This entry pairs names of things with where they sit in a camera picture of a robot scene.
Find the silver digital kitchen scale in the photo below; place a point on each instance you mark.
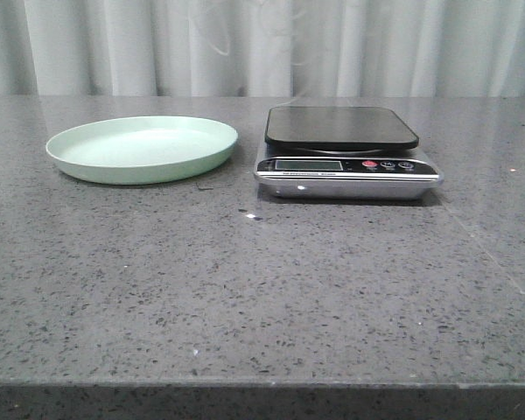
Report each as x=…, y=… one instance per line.
x=338, y=152

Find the white pleated curtain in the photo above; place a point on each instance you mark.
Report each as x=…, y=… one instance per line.
x=372, y=49

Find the light green round plate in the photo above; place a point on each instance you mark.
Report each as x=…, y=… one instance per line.
x=142, y=150

